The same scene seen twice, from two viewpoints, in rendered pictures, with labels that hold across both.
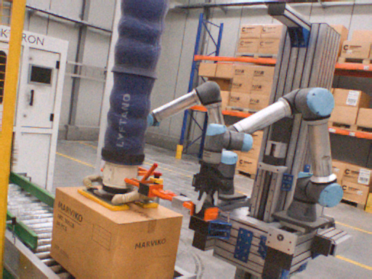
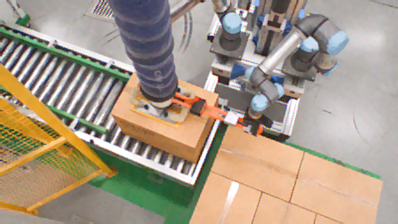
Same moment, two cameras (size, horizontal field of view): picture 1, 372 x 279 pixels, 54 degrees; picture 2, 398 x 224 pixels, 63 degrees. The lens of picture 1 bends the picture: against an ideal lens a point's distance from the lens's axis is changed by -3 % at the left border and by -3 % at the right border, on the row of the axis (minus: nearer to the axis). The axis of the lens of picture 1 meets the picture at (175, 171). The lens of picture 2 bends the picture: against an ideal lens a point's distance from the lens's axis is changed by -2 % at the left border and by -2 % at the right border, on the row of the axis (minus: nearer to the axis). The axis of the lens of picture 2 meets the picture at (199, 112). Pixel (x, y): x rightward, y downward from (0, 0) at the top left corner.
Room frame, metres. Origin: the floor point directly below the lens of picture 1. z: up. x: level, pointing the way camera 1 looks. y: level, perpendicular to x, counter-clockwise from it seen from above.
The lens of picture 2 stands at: (0.98, 0.39, 2.92)
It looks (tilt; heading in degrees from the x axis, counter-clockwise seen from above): 67 degrees down; 339
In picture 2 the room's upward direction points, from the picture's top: 1 degrees counter-clockwise
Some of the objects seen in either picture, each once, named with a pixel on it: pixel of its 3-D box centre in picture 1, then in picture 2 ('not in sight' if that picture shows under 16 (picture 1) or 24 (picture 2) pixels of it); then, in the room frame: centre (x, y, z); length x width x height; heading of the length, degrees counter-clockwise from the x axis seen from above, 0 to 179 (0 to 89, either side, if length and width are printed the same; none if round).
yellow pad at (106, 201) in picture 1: (102, 196); (156, 111); (1.84, 0.35, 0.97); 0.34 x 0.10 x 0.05; 46
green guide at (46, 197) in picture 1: (51, 197); (52, 46); (2.89, 0.96, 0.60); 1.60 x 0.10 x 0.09; 46
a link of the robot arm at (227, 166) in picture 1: (226, 163); (231, 25); (2.12, -0.28, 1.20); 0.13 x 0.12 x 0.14; 176
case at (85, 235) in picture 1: (112, 236); (167, 115); (1.88, 0.28, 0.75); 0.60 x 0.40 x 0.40; 45
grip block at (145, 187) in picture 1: (150, 188); (198, 106); (1.73, 0.11, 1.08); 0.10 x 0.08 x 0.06; 136
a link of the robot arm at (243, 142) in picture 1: (236, 141); (270, 92); (1.55, -0.23, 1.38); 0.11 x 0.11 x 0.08; 16
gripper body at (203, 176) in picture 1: (207, 176); (252, 116); (1.51, -0.13, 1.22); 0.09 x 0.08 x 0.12; 45
